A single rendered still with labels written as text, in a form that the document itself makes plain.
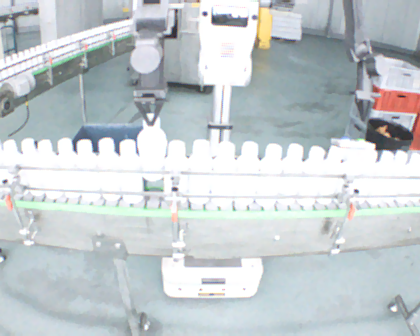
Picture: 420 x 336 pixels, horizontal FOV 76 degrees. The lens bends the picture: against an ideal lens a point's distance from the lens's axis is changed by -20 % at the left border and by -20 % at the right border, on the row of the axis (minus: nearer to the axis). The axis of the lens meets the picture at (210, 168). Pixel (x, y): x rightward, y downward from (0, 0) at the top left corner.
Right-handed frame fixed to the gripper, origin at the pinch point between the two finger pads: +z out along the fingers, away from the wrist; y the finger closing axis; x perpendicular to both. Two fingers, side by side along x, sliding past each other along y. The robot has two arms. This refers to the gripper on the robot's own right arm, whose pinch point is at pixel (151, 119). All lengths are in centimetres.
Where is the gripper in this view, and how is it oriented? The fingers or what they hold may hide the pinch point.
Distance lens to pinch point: 76.5
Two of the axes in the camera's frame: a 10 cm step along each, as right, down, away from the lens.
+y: 0.4, 5.4, -8.4
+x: 10.0, 0.3, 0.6
